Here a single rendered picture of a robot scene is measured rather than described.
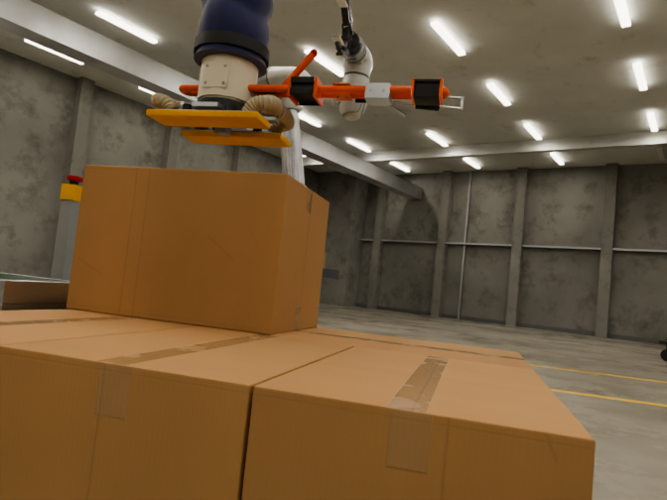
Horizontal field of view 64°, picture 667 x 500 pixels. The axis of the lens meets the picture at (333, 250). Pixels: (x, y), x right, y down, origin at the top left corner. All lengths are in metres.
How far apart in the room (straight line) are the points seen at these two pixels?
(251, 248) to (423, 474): 0.83
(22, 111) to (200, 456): 13.58
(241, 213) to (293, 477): 0.81
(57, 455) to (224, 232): 0.71
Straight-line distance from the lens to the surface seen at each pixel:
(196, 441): 0.75
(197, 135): 1.77
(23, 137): 14.10
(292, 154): 2.53
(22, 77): 14.32
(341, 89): 1.56
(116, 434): 0.81
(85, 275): 1.60
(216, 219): 1.40
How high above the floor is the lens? 0.68
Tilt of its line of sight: 4 degrees up
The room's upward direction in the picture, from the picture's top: 6 degrees clockwise
